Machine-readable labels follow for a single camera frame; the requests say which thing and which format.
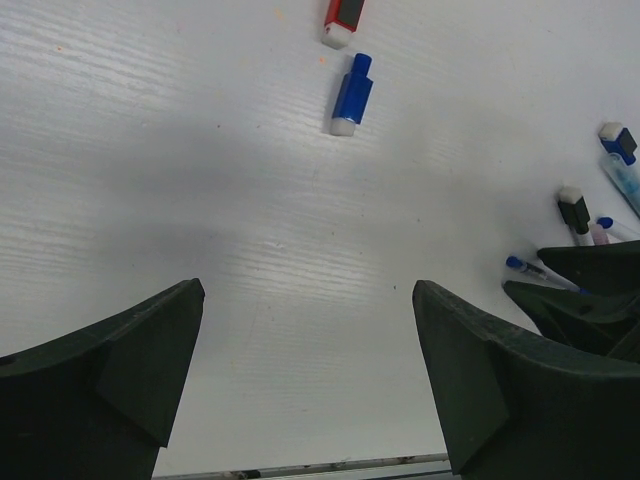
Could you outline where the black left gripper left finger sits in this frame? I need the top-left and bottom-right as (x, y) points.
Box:
(1, 278), (204, 479)

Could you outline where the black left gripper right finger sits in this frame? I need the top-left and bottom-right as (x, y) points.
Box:
(412, 280), (639, 479)

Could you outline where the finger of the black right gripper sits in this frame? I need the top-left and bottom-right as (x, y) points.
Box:
(503, 281), (639, 360)
(537, 241), (640, 295)

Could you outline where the pink highlighter pen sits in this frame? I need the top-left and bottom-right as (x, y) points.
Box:
(589, 223), (610, 246)

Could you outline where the white marker black cap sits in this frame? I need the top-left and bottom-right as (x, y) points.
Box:
(557, 186), (594, 246)

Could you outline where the blue gel pen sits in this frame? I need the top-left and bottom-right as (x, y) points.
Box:
(505, 255), (588, 294)

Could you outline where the light blue highlighter pen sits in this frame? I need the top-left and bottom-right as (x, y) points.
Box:
(600, 153), (640, 216)

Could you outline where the blue pen cap white end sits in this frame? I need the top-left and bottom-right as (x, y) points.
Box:
(329, 53), (374, 137)

